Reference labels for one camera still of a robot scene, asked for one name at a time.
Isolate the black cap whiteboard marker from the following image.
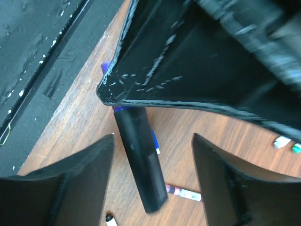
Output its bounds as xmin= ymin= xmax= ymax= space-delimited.
xmin=105 ymin=213 xmax=118 ymax=226

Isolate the purple black highlighter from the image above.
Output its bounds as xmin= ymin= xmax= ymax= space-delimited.
xmin=101 ymin=61 xmax=169 ymax=214

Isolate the blue cap marker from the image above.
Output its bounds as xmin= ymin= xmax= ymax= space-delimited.
xmin=151 ymin=130 xmax=160 ymax=154

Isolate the red gel pen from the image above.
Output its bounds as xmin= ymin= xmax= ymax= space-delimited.
xmin=165 ymin=184 xmax=202 ymax=202

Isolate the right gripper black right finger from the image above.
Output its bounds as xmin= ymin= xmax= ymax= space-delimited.
xmin=191 ymin=133 xmax=301 ymax=226

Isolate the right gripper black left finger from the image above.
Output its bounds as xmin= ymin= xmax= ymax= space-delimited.
xmin=0 ymin=135 xmax=114 ymax=226

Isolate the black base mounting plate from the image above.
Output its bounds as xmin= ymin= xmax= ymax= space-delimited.
xmin=0 ymin=0 xmax=123 ymax=177

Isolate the green cap white marker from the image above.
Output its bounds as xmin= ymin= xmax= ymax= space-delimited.
xmin=292 ymin=143 xmax=301 ymax=153

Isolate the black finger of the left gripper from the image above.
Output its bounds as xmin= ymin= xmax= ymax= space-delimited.
xmin=96 ymin=0 xmax=301 ymax=137

